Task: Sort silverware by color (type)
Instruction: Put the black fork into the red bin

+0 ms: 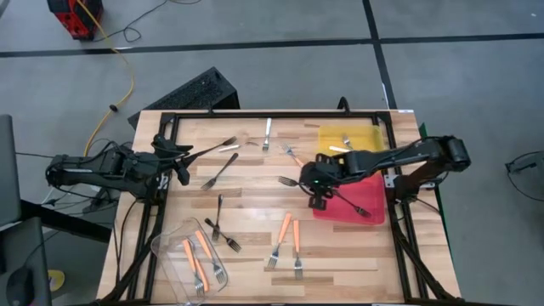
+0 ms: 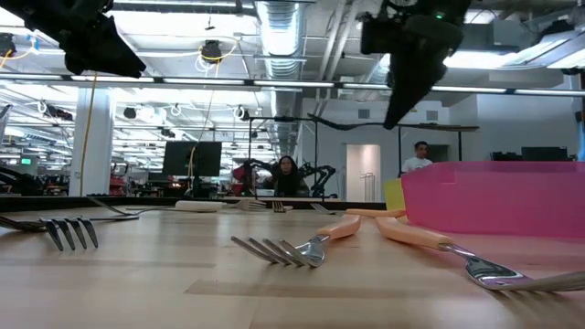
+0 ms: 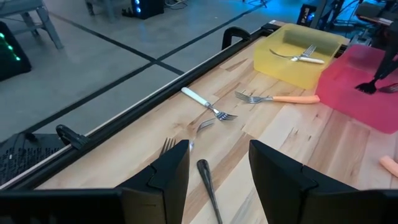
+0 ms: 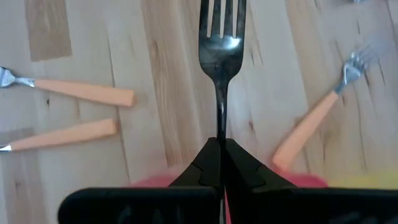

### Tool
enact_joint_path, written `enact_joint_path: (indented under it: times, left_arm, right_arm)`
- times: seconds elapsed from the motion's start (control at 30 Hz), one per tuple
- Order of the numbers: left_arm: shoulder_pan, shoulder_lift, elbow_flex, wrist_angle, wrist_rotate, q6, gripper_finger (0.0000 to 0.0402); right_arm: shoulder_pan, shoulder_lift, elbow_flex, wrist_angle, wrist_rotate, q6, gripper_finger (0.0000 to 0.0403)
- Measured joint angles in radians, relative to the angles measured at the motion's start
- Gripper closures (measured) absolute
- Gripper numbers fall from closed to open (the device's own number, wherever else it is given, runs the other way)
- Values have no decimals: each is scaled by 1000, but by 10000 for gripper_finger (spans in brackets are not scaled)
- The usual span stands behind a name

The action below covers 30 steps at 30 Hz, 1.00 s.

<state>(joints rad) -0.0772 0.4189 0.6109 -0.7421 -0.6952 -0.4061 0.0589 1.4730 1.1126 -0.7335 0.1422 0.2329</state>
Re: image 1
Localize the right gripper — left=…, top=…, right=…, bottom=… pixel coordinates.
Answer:
left=299, top=153, right=342, bottom=212

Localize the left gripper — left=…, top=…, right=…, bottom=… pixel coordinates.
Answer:
left=151, top=133, right=201, bottom=187

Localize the black metal fork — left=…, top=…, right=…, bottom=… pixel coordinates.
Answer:
left=331, top=190, right=372, bottom=219
left=200, top=152, right=240, bottom=191
left=211, top=194, right=224, bottom=243
left=277, top=175, right=303, bottom=189
left=204, top=218, right=243, bottom=254
left=195, top=135, right=238, bottom=156

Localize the orange-handled silver fork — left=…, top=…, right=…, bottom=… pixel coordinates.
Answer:
left=194, top=230, right=227, bottom=285
left=266, top=212, right=293, bottom=271
left=292, top=218, right=304, bottom=281
left=181, top=238, right=206, bottom=298
left=279, top=142, right=305, bottom=167
left=189, top=254, right=211, bottom=294

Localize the red translucent plastic bin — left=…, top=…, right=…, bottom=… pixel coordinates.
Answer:
left=312, top=172, right=387, bottom=226

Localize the yellow translucent plastic bin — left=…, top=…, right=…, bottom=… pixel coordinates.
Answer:
left=317, top=124, right=387, bottom=172

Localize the black computer tower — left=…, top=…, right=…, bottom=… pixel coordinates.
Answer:
left=127, top=66, right=241, bottom=130

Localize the clear plastic bin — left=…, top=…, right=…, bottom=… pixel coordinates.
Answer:
left=150, top=216, right=230, bottom=306

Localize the black floor beam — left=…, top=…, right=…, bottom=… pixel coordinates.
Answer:
left=19, top=198, right=114, bottom=245

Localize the red and black tool case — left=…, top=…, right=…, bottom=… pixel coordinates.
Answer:
left=45, top=0, right=105, bottom=42

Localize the yellow tape roll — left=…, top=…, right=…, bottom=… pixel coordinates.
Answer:
left=47, top=269, right=66, bottom=292

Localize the black computer mouse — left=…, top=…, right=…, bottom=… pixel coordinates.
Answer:
left=5, top=266, right=36, bottom=305

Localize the yellow floor cable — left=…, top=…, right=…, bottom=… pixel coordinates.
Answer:
left=75, top=0, right=136, bottom=158

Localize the thin black floor cable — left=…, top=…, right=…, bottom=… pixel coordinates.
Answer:
left=91, top=0, right=203, bottom=43

